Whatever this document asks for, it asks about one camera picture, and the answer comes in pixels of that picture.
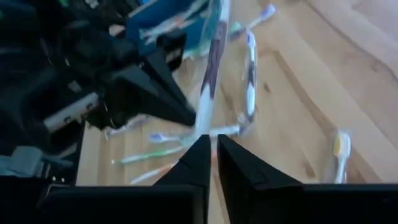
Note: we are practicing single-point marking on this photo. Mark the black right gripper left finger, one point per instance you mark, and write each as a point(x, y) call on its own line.
point(140, 205)

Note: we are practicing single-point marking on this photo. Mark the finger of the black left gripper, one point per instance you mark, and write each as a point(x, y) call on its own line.
point(146, 96)
point(171, 53)

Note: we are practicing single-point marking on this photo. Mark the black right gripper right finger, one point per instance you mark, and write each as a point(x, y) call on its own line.
point(295, 205)

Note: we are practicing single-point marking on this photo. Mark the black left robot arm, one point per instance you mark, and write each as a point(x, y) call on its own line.
point(46, 12)

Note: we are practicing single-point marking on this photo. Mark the blue plastic bin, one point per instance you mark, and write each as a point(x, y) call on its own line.
point(161, 18)

